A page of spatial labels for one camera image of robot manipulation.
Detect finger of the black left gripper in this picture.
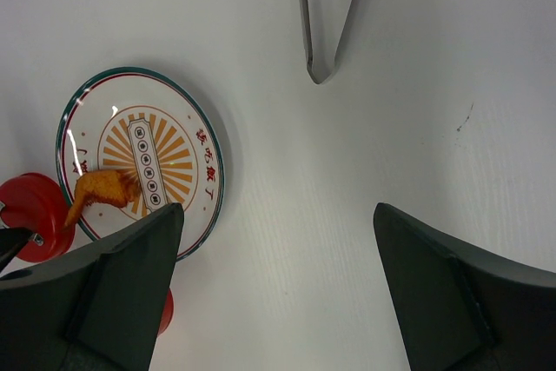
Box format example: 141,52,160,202
0,227,33,271

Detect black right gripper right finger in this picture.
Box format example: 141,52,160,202
374,203,555,370

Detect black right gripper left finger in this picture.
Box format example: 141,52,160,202
1,203,184,370

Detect red round lid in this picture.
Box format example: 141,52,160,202
1,173,75,263

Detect metal food tongs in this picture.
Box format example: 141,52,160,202
299,0,366,85

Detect red cylindrical lunch box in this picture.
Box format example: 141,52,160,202
158,290,175,335

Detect orange chicken wing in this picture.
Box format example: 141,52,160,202
63,169,142,229

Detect white printed plate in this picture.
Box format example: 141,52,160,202
56,67,225,260

